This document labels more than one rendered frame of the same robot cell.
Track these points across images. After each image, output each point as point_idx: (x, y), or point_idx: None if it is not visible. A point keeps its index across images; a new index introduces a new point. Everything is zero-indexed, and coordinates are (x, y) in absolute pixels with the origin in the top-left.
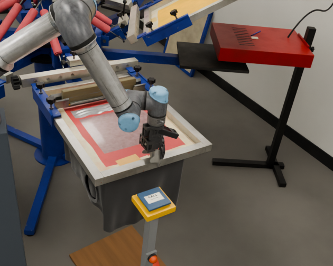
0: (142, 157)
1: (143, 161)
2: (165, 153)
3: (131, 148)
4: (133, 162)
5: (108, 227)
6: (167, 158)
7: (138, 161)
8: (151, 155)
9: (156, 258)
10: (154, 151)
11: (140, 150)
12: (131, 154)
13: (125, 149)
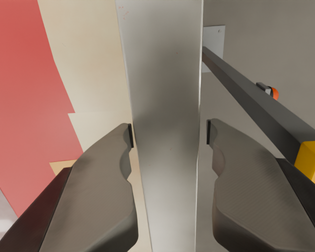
0: (81, 141)
1: (169, 206)
2: (132, 26)
3: None
4: (158, 240)
5: None
6: (201, 45)
7: (159, 223)
8: (129, 148)
9: (278, 93)
10: (127, 160)
11: (21, 129)
12: (51, 176)
13: (10, 186)
